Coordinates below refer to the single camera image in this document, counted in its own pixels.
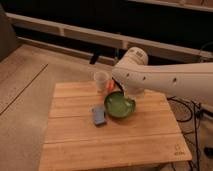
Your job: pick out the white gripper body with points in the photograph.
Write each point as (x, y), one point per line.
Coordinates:
(137, 93)

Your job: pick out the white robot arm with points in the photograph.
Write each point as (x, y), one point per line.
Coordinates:
(190, 81)

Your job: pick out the green ceramic bowl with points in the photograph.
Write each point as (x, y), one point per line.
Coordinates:
(118, 106)

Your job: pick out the orange object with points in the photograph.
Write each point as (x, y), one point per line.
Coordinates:
(110, 85)

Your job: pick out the translucent plastic cup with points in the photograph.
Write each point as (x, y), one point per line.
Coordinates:
(101, 79)

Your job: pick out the blue sponge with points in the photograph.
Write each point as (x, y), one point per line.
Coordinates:
(99, 115)

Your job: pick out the wooden table board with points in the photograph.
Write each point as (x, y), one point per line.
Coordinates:
(151, 135)

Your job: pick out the black table leg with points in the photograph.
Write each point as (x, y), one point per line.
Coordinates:
(94, 58)

